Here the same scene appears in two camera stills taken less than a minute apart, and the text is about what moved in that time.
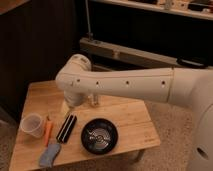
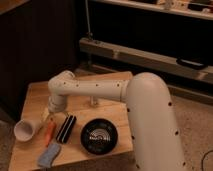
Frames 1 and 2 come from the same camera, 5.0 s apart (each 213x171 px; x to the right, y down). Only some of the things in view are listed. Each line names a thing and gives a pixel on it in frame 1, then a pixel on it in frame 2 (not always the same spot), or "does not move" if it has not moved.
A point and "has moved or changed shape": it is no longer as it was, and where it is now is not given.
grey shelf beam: [103, 50] does not move
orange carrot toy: [49, 125] does not move
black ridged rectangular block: [66, 128] does not move
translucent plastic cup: [32, 123] has moved or changed shape
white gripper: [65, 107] -> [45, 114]
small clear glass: [95, 99] does not move
